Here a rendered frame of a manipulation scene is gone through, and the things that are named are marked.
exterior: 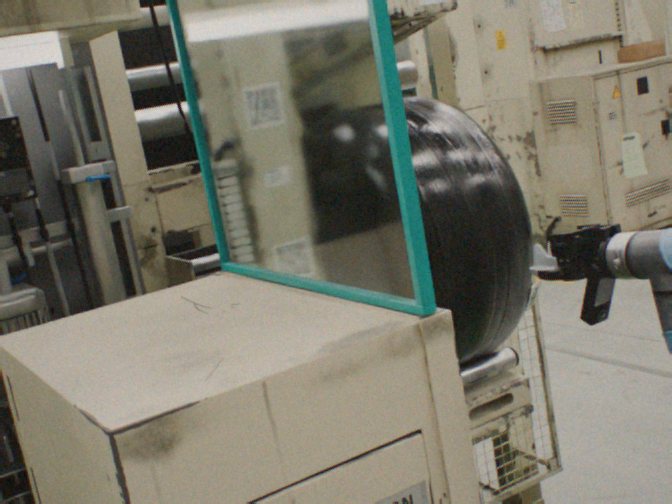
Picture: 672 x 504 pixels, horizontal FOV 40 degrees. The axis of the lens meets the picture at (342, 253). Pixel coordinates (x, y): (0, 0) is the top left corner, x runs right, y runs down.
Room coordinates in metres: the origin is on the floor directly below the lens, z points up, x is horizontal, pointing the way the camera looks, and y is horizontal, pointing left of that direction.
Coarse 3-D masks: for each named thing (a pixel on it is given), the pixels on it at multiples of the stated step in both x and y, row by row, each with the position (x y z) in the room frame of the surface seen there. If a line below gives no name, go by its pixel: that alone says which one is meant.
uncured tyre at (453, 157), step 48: (432, 144) 1.71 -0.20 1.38; (480, 144) 1.74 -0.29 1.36; (432, 192) 1.63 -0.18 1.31; (480, 192) 1.67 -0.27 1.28; (432, 240) 1.61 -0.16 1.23; (480, 240) 1.64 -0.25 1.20; (528, 240) 1.71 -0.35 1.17; (480, 288) 1.64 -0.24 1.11; (528, 288) 1.72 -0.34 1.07; (480, 336) 1.70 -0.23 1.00
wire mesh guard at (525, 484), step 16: (544, 352) 2.49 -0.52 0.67; (528, 368) 2.48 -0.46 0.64; (544, 368) 2.49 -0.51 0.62; (544, 384) 2.49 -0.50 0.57; (528, 432) 2.46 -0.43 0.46; (544, 448) 2.48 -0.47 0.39; (512, 464) 2.42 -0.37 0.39; (528, 464) 2.45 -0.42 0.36; (560, 464) 2.49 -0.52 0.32; (480, 480) 2.36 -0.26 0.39; (528, 480) 2.44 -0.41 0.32; (496, 496) 2.38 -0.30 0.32
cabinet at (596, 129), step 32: (608, 64) 6.80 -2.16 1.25; (640, 64) 6.29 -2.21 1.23; (544, 96) 6.35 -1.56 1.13; (576, 96) 6.12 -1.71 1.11; (608, 96) 6.09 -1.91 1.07; (640, 96) 6.27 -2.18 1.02; (544, 128) 6.39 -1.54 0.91; (576, 128) 6.15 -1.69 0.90; (608, 128) 6.07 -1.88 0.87; (640, 128) 6.25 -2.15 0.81; (544, 160) 6.42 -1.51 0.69; (576, 160) 6.18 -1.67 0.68; (608, 160) 6.05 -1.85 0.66; (640, 160) 6.23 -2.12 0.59; (544, 192) 6.45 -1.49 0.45; (576, 192) 6.21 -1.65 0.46; (608, 192) 6.03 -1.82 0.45; (640, 192) 6.20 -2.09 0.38; (576, 224) 6.24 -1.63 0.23; (608, 224) 6.02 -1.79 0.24; (640, 224) 6.19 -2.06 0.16
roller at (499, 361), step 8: (496, 352) 1.83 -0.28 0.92; (504, 352) 1.83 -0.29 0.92; (512, 352) 1.83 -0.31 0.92; (480, 360) 1.80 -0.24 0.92; (488, 360) 1.80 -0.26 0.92; (496, 360) 1.80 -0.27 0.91; (504, 360) 1.81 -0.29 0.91; (512, 360) 1.82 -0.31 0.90; (464, 368) 1.77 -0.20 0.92; (472, 368) 1.78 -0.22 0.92; (480, 368) 1.78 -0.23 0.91; (488, 368) 1.79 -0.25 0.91; (496, 368) 1.80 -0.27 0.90; (504, 368) 1.81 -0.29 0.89; (464, 376) 1.76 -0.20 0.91; (472, 376) 1.77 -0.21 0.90; (480, 376) 1.78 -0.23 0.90; (488, 376) 1.79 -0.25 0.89; (464, 384) 1.76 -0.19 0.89; (472, 384) 1.78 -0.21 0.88
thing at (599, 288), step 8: (592, 264) 1.44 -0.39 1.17; (592, 272) 1.44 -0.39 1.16; (600, 272) 1.43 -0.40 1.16; (592, 280) 1.44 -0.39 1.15; (600, 280) 1.43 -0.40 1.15; (608, 280) 1.44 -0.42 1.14; (592, 288) 1.44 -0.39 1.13; (600, 288) 1.44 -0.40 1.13; (608, 288) 1.45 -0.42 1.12; (584, 296) 1.46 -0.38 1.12; (592, 296) 1.45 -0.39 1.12; (600, 296) 1.45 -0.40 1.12; (608, 296) 1.46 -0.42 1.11; (584, 304) 1.46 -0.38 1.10; (592, 304) 1.45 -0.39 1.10; (600, 304) 1.45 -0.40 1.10; (608, 304) 1.47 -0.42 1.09; (584, 312) 1.47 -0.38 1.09; (592, 312) 1.45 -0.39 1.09; (600, 312) 1.46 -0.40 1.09; (608, 312) 1.47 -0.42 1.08; (584, 320) 1.47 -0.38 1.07; (592, 320) 1.46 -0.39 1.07; (600, 320) 1.47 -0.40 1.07
